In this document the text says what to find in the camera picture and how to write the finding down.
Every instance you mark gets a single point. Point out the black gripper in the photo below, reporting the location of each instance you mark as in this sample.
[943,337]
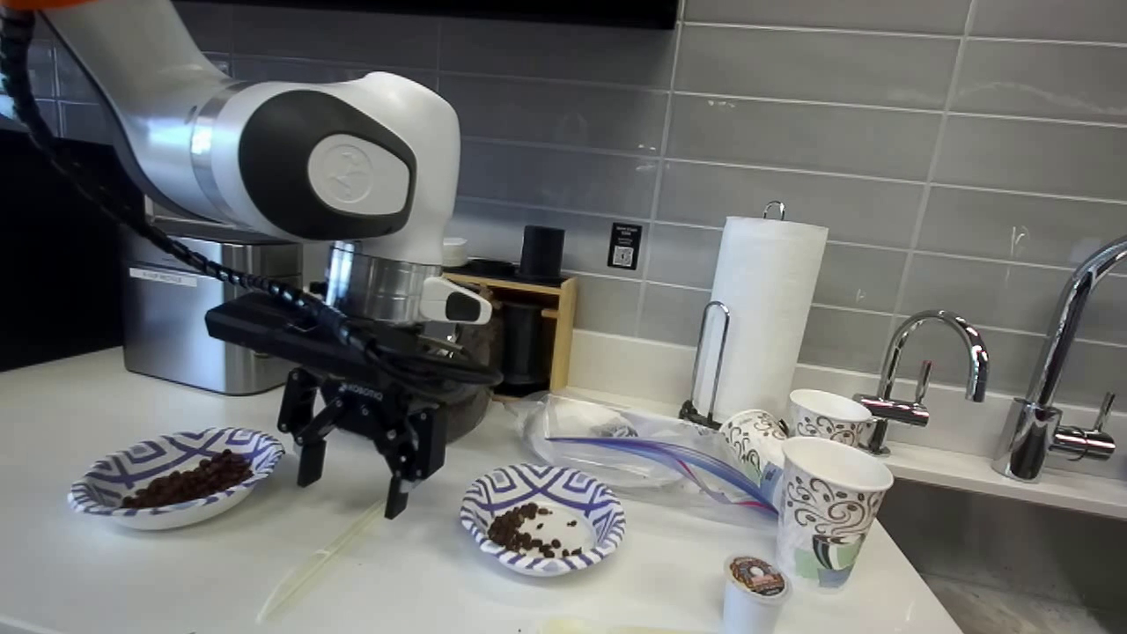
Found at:
[365,403]

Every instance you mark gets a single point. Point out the white plastic knife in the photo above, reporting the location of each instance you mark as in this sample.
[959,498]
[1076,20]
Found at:
[320,576]

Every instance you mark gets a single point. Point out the large coffee bean pile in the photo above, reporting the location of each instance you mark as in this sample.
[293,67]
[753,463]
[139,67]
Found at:
[187,481]

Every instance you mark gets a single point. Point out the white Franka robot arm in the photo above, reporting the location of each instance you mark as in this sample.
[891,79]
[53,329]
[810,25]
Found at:
[213,143]

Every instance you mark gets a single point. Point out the scattered coffee beans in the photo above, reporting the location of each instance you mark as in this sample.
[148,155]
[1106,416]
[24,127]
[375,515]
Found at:
[523,531]

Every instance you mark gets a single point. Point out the stainless steel bin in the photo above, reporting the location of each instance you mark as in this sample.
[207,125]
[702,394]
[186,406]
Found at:
[187,340]

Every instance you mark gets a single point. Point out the wooden shelf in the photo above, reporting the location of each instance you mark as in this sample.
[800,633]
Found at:
[565,337]

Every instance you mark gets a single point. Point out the clear zip bag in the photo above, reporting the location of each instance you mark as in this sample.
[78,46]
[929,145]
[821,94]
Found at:
[634,453]

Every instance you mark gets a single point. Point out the black monitor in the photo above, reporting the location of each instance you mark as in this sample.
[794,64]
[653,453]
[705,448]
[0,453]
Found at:
[58,293]

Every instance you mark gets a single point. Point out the metal paper towel holder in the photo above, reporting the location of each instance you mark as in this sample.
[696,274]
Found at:
[698,413]

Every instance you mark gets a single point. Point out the coffee pod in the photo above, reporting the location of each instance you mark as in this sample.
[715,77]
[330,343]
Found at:
[753,599]

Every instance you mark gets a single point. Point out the white paper towel roll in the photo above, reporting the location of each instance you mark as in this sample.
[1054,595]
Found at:
[768,320]

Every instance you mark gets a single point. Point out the dark upper cabinet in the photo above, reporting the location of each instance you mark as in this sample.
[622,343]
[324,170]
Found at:
[471,10]

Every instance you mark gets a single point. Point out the small chrome faucet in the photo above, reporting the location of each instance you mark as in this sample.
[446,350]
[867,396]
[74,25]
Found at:
[891,410]

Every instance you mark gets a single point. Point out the sink basin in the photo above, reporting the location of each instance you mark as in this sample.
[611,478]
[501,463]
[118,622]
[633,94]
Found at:
[1009,565]

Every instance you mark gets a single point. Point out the tall chrome faucet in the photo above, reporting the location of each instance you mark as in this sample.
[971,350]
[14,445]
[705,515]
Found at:
[1032,436]

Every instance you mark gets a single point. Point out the black wall plate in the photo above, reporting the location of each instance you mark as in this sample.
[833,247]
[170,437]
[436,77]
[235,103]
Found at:
[626,247]

